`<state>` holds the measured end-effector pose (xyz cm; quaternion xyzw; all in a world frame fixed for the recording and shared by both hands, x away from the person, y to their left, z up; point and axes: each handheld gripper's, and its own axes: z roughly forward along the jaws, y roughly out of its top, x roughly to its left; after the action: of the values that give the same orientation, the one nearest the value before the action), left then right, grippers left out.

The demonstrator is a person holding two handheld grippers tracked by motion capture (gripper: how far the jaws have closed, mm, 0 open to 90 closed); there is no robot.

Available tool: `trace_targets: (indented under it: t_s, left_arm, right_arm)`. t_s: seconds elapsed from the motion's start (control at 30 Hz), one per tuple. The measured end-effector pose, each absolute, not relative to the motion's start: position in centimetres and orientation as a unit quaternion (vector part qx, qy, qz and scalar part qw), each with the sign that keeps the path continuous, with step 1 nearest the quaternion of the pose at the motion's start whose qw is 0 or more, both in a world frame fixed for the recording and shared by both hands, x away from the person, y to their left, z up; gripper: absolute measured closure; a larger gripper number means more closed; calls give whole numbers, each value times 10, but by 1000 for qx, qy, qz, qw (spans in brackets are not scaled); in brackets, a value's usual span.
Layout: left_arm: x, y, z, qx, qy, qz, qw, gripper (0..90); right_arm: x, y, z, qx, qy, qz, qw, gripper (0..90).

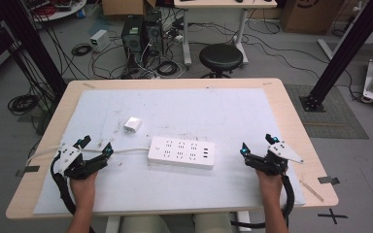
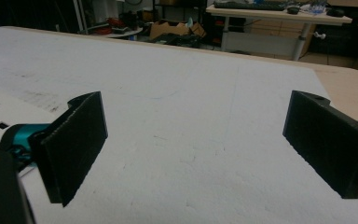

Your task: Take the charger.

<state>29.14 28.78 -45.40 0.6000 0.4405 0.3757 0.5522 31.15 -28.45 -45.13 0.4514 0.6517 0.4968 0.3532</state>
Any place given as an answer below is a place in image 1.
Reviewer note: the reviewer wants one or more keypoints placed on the round white table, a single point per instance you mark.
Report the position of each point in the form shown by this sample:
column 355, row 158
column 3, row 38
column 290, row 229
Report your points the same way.
column 61, row 13

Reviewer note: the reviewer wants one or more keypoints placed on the person's left leg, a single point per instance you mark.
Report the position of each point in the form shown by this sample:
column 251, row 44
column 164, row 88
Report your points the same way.
column 144, row 225

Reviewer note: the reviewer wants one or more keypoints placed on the black tape strip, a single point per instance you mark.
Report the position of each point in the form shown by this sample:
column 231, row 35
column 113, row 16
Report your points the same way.
column 328, row 180
column 29, row 170

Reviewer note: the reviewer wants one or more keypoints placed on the black metal frame post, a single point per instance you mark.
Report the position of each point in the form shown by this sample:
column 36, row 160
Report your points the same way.
column 35, row 42
column 346, row 51

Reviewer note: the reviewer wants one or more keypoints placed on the person's right hand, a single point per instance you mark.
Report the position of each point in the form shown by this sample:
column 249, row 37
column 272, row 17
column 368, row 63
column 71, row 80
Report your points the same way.
column 270, row 187

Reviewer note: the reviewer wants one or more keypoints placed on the pale blue table mat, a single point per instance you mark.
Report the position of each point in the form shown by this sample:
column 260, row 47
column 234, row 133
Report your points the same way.
column 181, row 110

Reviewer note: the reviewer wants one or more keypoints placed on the large brown cardboard box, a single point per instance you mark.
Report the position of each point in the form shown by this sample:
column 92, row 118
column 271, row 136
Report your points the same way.
column 311, row 16

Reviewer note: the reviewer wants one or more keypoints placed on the person's left hand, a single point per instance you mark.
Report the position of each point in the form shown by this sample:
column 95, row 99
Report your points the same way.
column 84, row 191

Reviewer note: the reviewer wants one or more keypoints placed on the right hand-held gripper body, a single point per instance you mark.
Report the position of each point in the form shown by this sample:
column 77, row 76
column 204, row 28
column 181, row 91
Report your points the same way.
column 283, row 152

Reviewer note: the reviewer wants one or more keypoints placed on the white charger adapter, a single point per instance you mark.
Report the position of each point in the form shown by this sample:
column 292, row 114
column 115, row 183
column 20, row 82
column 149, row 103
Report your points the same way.
column 132, row 124

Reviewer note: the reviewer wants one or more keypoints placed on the white power strip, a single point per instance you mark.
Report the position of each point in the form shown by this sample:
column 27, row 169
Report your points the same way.
column 181, row 152

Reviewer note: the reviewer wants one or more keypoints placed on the white power supply box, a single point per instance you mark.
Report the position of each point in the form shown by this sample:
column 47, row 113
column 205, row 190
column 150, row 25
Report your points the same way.
column 99, row 40

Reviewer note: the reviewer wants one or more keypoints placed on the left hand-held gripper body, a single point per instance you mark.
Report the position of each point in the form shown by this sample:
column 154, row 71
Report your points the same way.
column 69, row 158

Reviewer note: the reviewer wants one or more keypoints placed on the white desk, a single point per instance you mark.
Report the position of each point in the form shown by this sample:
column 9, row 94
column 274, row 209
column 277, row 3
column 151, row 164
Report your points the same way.
column 226, row 3

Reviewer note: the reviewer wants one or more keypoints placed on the black round stool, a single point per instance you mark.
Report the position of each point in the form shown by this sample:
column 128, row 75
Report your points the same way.
column 220, row 56

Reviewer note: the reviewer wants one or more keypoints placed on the black computer tower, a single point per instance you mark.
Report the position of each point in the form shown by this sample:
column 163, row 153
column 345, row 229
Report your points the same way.
column 153, row 32
column 132, row 39

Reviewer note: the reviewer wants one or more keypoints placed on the thin wooden stick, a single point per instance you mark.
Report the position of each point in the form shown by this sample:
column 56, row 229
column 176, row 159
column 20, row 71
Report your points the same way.
column 311, row 191

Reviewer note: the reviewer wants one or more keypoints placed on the black tape cross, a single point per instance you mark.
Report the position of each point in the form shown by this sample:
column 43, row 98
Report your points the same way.
column 332, row 216

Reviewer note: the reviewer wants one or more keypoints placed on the grey floor mat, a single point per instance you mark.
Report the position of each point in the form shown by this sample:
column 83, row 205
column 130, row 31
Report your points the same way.
column 333, row 119

